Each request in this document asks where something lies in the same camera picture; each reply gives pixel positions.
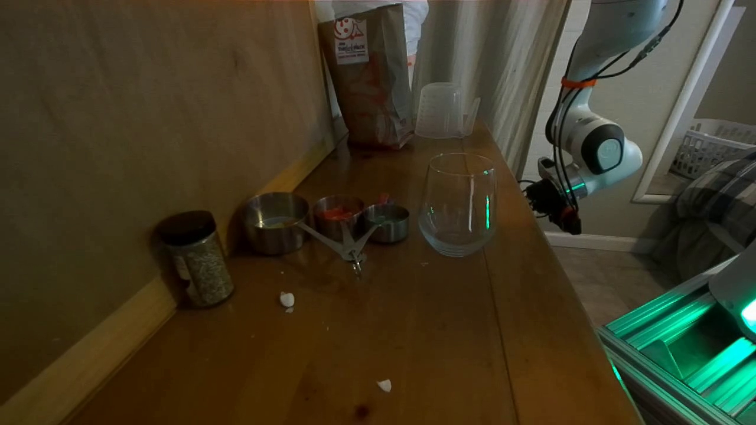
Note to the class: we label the white crumb near edge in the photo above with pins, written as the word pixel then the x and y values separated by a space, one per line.
pixel 384 385

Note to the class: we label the plaid blanket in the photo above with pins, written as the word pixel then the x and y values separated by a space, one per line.
pixel 710 220

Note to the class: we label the middle steel measuring cup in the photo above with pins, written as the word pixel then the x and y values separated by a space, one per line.
pixel 336 220

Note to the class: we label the green lit aluminium robot base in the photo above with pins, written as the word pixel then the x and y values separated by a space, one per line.
pixel 688 357

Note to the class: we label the beige curtain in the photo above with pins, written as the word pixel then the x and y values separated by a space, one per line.
pixel 499 54

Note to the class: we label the white wicker laundry basket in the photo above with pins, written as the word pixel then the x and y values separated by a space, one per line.
pixel 712 142

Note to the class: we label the clear stemless glass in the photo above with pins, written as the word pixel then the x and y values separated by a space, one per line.
pixel 460 204

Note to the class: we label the brown paper flour bag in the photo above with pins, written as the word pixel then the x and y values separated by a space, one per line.
pixel 370 49

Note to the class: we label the small steel measuring cup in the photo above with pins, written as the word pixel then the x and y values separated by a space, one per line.
pixel 384 223

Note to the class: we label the white crumb near tin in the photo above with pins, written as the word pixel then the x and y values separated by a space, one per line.
pixel 286 302

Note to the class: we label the dark lidded spice tin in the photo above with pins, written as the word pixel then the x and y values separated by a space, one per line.
pixel 196 256

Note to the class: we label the large steel measuring cup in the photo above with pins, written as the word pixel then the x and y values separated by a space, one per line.
pixel 276 223

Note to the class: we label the translucent plastic measuring jug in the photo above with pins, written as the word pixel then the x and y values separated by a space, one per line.
pixel 444 113

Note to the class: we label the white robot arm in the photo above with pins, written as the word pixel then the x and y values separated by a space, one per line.
pixel 591 153

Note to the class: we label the wooden dresser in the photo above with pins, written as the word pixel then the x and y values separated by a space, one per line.
pixel 495 338

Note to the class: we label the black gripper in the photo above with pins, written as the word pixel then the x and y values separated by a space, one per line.
pixel 546 199

